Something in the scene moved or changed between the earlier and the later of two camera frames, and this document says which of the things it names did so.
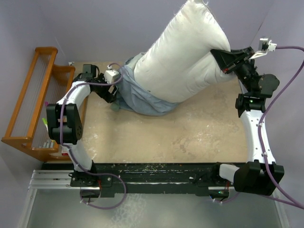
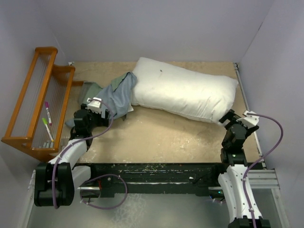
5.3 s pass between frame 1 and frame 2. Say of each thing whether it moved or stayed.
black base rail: stayed
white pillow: moved
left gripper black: moved
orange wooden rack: stayed
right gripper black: moved
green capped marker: stayed
